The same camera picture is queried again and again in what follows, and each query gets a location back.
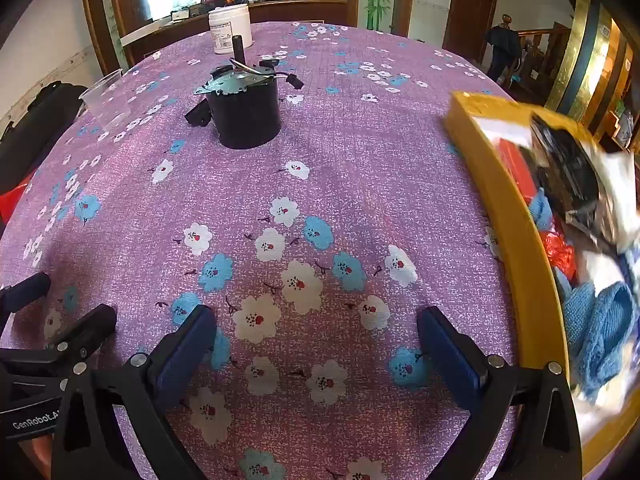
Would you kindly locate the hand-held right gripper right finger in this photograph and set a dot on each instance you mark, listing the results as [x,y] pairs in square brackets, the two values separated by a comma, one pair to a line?
[447,360]

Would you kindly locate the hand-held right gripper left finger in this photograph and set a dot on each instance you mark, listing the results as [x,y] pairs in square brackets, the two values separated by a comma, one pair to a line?
[190,345]

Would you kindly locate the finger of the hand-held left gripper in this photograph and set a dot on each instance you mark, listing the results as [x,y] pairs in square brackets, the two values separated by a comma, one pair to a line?
[27,287]
[90,327]

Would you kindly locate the yellow cardboard box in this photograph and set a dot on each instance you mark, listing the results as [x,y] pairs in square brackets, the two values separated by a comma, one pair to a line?
[500,185]

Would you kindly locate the person's left hand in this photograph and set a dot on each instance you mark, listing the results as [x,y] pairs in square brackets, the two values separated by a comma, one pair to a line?
[32,460]

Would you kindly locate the red plastic bag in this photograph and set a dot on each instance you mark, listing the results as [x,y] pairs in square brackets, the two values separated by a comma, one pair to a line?
[557,252]

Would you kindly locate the red blue toy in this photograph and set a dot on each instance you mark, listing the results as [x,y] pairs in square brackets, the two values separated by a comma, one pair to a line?
[600,330]

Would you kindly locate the black bag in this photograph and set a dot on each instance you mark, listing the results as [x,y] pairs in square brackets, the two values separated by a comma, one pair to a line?
[35,130]

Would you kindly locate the white cloth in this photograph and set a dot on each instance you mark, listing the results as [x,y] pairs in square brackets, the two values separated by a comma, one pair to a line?
[597,267]

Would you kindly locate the blue knitted cloth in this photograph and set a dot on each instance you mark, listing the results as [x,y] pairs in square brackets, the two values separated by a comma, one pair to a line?
[541,210]

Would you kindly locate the clear plastic cup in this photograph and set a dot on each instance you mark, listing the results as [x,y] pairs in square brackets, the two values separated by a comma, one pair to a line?
[102,105]

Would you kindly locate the small bag of coloured strips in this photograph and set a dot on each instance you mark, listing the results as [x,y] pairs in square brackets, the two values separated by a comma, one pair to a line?
[517,165]

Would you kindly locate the purple floral tablecloth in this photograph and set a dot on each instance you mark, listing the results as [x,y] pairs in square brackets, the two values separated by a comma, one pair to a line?
[350,160]

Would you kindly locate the black snack packet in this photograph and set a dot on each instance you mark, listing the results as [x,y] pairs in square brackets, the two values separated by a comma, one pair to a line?
[565,170]

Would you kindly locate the person in dark jacket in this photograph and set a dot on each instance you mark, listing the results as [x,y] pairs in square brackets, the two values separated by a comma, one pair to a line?
[502,45]

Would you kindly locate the wooden stair railing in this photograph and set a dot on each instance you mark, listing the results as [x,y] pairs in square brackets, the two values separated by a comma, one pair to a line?
[545,55]

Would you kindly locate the white plastic jar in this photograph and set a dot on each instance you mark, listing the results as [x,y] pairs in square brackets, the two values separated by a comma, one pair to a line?
[227,25]

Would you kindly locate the golden cabinet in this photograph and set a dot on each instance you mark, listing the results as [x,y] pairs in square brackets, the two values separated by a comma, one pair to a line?
[580,50]

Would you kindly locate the wooden counter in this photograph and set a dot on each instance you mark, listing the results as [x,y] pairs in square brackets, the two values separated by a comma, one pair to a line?
[280,10]

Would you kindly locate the brown wooden door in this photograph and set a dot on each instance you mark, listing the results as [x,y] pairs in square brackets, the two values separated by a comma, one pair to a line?
[470,10]

